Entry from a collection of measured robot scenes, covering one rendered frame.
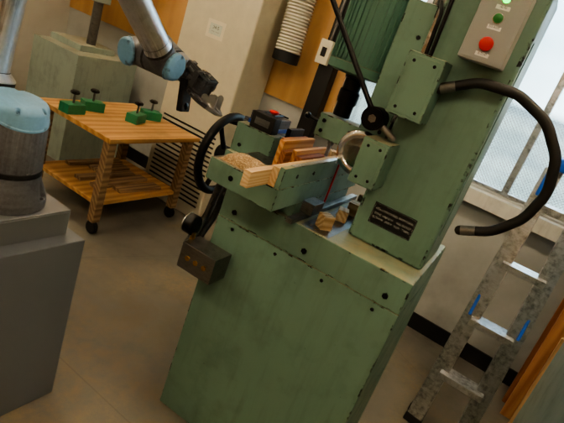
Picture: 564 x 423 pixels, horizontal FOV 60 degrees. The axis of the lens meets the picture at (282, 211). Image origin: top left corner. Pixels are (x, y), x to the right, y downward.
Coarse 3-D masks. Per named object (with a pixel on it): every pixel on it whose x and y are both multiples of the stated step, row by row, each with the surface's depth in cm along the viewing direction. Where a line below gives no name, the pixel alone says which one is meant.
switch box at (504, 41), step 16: (496, 0) 105; (512, 0) 104; (528, 0) 103; (480, 16) 107; (512, 16) 105; (528, 16) 107; (480, 32) 108; (496, 32) 106; (512, 32) 105; (464, 48) 110; (496, 48) 107; (512, 48) 108; (480, 64) 112; (496, 64) 107
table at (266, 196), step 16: (272, 160) 142; (208, 176) 127; (224, 176) 125; (240, 176) 123; (336, 176) 150; (240, 192) 123; (256, 192) 121; (272, 192) 119; (288, 192) 124; (304, 192) 133; (320, 192) 144; (272, 208) 120
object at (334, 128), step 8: (328, 112) 145; (320, 120) 143; (328, 120) 142; (336, 120) 141; (344, 120) 142; (320, 128) 143; (328, 128) 142; (336, 128) 141; (344, 128) 140; (352, 128) 139; (320, 136) 144; (328, 136) 143; (336, 136) 142; (328, 144) 146
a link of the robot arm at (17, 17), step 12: (0, 0) 118; (12, 0) 119; (24, 0) 122; (0, 12) 119; (12, 12) 120; (0, 24) 120; (12, 24) 122; (0, 36) 121; (12, 36) 123; (0, 48) 122; (12, 48) 125; (0, 60) 123; (12, 60) 127; (0, 72) 124; (0, 84) 124; (12, 84) 127
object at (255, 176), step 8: (304, 160) 137; (248, 168) 112; (256, 168) 114; (264, 168) 117; (272, 168) 119; (248, 176) 111; (256, 176) 113; (264, 176) 117; (240, 184) 112; (248, 184) 111; (256, 184) 115; (264, 184) 118
